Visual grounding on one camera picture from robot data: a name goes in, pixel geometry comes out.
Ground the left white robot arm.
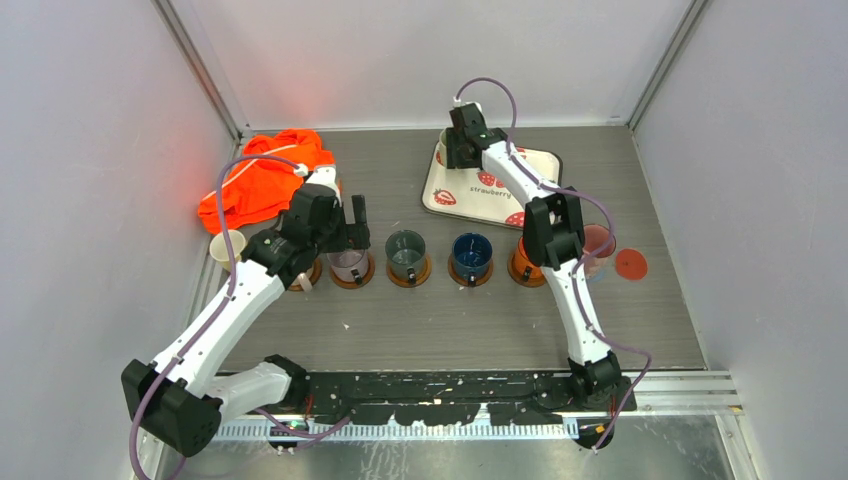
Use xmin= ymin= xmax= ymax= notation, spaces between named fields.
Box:
xmin=121 ymin=183 xmax=370 ymax=457

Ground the orange cloth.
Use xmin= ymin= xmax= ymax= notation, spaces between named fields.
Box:
xmin=222 ymin=129 xmax=335 ymax=229

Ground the wooden coaster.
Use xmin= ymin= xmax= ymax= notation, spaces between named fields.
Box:
xmin=507 ymin=252 xmax=546 ymax=288
xmin=447 ymin=256 xmax=494 ymax=288
xmin=331 ymin=254 xmax=376 ymax=289
xmin=386 ymin=255 xmax=433 ymax=288
xmin=311 ymin=258 xmax=322 ymax=287

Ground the dark green mug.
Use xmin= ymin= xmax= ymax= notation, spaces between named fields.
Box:
xmin=385 ymin=230 xmax=426 ymax=286

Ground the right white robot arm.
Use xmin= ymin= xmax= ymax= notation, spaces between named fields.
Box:
xmin=446 ymin=99 xmax=622 ymax=410

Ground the white pink-handled mug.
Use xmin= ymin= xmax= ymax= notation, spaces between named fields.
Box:
xmin=290 ymin=265 xmax=315 ymax=292

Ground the pink speckled mug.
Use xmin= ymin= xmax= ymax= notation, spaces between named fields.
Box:
xmin=583 ymin=224 xmax=616 ymax=279

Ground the orange mug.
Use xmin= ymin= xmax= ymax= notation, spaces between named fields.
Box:
xmin=509 ymin=237 xmax=546 ymax=288

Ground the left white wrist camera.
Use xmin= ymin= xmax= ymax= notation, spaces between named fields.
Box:
xmin=293 ymin=163 xmax=341 ymax=199

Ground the cream yellow mug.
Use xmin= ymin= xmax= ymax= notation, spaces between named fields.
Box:
xmin=208 ymin=229 xmax=247 ymax=272

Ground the white strawberry tray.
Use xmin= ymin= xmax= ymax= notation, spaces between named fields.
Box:
xmin=421 ymin=141 xmax=525 ymax=229

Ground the red coaster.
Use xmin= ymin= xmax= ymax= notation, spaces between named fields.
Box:
xmin=615 ymin=248 xmax=649 ymax=281

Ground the dark blue mug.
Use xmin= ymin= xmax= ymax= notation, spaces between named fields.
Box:
xmin=449 ymin=232 xmax=493 ymax=271

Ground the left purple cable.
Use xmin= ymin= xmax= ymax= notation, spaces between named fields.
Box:
xmin=128 ymin=154 xmax=352 ymax=480

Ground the lilac mug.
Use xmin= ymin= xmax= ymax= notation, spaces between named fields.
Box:
xmin=326 ymin=250 xmax=368 ymax=282

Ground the aluminium front rail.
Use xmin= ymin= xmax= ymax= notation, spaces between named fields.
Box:
xmin=213 ymin=417 xmax=579 ymax=442

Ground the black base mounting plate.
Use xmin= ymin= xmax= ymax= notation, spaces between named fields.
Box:
xmin=263 ymin=370 xmax=636 ymax=426

